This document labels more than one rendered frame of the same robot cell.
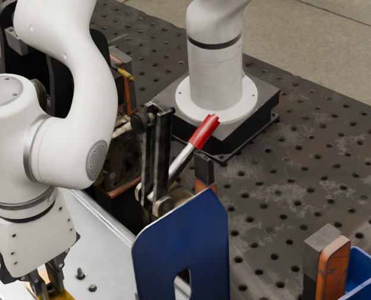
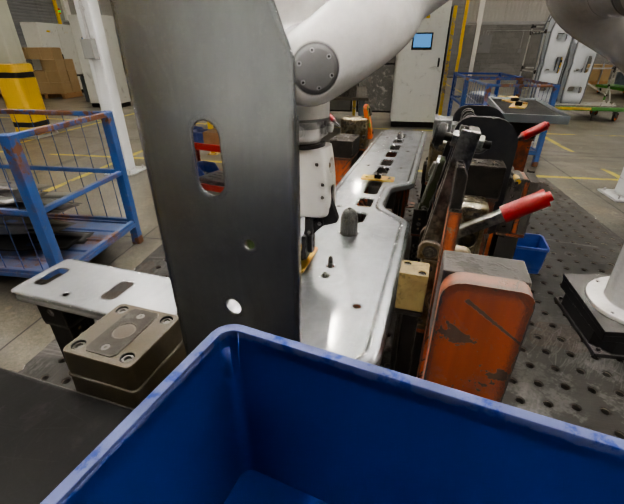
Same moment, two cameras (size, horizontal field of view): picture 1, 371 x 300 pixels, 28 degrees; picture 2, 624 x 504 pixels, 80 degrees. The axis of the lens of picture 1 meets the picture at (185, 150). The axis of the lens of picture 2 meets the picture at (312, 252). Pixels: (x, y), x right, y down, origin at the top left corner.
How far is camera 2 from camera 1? 0.69 m
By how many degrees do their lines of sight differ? 46
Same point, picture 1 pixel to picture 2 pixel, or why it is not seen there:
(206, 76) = not seen: outside the picture
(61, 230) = (311, 189)
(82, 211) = (388, 242)
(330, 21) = not seen: outside the picture
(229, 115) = not seen: outside the picture
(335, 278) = (466, 366)
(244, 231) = (560, 411)
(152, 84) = not seen: hidden behind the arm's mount
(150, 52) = (606, 263)
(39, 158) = not seen: hidden behind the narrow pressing
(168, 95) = (585, 279)
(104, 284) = (334, 279)
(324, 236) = (488, 264)
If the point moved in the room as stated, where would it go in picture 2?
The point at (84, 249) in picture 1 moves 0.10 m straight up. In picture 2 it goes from (356, 257) to (360, 198)
